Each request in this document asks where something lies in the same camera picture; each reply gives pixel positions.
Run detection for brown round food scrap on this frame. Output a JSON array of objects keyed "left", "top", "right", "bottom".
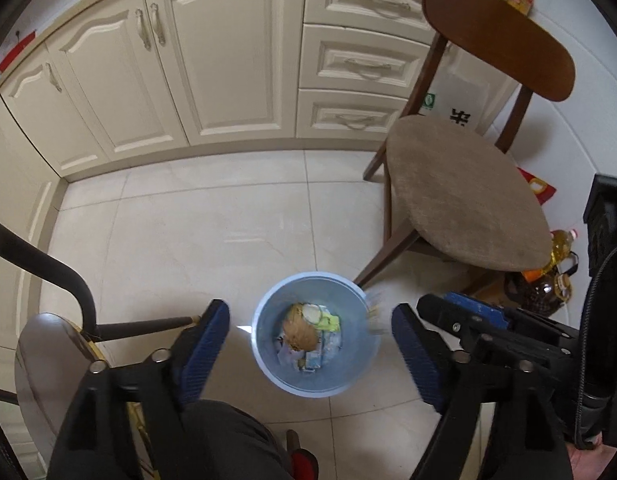
[{"left": 282, "top": 316, "right": 319, "bottom": 352}]

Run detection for light green wrapper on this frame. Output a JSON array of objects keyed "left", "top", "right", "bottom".
[{"left": 316, "top": 312, "right": 341, "bottom": 333}]

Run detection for green white milk carton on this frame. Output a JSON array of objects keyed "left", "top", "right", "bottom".
[{"left": 298, "top": 346, "right": 327, "bottom": 373}]

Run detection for blue trash bin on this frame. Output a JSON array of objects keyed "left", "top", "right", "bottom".
[{"left": 251, "top": 272, "right": 380, "bottom": 399}]

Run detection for person's right hand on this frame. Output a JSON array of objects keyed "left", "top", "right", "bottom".
[{"left": 567, "top": 434, "right": 617, "bottom": 480}]

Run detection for cooking oil bottle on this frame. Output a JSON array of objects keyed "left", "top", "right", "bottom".
[{"left": 504, "top": 229, "right": 579, "bottom": 316}]

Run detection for person's dark trouser leg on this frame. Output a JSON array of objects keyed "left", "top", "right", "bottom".
[{"left": 182, "top": 400, "right": 291, "bottom": 479}]

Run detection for black metal chair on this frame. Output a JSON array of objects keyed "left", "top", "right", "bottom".
[{"left": 0, "top": 223, "right": 200, "bottom": 463}]

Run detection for wooden chair with beige seat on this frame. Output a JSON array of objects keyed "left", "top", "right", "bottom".
[{"left": 354, "top": 0, "right": 575, "bottom": 287}]

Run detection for red packet on floor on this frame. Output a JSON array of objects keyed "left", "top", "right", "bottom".
[{"left": 518, "top": 167, "right": 557, "bottom": 205}]

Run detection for white shopping bag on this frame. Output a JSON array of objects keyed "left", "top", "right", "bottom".
[{"left": 419, "top": 68, "right": 490, "bottom": 131}]

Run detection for cream lower cabinets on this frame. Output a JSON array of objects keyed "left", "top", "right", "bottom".
[{"left": 0, "top": 0, "right": 433, "bottom": 246}]

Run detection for red plastic basin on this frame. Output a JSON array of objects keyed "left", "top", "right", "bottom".
[{"left": 0, "top": 30, "right": 36, "bottom": 74}]

